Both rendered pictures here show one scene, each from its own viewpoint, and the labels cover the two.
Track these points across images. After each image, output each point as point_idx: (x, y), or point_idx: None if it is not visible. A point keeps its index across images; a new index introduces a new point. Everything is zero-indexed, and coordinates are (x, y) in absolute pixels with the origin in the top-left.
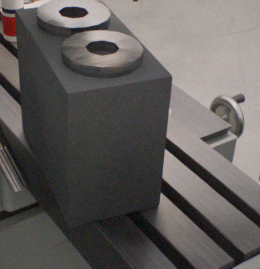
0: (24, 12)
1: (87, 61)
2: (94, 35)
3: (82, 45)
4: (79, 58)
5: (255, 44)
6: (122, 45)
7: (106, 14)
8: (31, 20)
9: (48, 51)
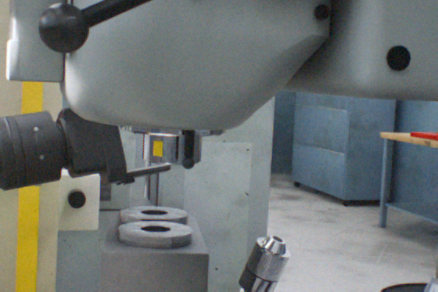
0: (199, 249)
1: (173, 209)
2: (152, 217)
3: (168, 214)
4: (177, 210)
5: None
6: (137, 211)
7: (124, 225)
8: (196, 243)
9: (194, 228)
